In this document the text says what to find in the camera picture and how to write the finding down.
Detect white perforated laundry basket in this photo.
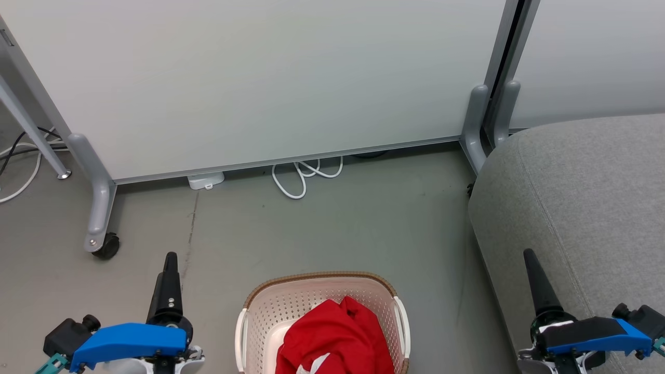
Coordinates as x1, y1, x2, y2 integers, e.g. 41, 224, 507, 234
235, 271, 411, 374

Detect black caster wheel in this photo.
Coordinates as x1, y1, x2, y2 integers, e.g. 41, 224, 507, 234
92, 232, 121, 260

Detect narrow white partition panel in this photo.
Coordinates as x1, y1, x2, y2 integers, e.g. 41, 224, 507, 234
509, 0, 665, 130

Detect red cloth garment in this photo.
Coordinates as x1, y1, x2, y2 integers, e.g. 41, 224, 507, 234
275, 296, 395, 374

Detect black floor cable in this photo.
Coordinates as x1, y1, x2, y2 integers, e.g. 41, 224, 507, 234
0, 126, 69, 177

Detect wide white partition panel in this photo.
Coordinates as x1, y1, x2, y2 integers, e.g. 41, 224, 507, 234
0, 0, 512, 185

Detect grey metal table leg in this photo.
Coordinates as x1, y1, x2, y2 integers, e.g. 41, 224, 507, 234
0, 77, 72, 180

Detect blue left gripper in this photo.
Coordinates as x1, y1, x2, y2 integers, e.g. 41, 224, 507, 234
69, 252, 206, 374

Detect teal left gripper bracket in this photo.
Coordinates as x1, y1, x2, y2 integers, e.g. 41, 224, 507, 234
35, 353, 69, 374

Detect grey partition leg with caster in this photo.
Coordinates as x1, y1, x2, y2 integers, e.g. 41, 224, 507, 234
66, 133, 118, 254

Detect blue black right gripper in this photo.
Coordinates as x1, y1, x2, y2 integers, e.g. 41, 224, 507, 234
518, 249, 653, 374

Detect long white floor cable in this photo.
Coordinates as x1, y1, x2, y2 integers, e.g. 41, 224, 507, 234
0, 131, 63, 204

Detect grey fabric sofa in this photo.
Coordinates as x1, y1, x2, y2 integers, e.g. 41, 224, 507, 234
468, 113, 665, 374

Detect white looped cable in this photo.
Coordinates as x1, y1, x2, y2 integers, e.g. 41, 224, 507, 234
271, 155, 344, 201

